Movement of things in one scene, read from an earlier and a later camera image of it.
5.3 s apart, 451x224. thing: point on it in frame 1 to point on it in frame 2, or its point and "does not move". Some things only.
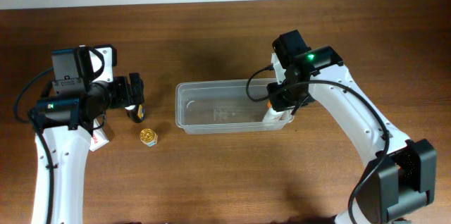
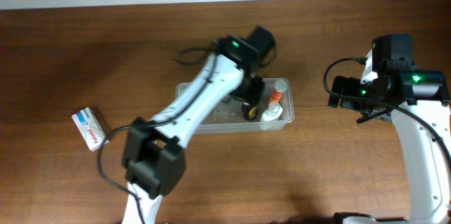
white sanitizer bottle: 272,116 does not move
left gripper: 130,91 to 249,94
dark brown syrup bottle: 135,113 to 249,112
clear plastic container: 221,106 does not move
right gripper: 279,96 to 340,91
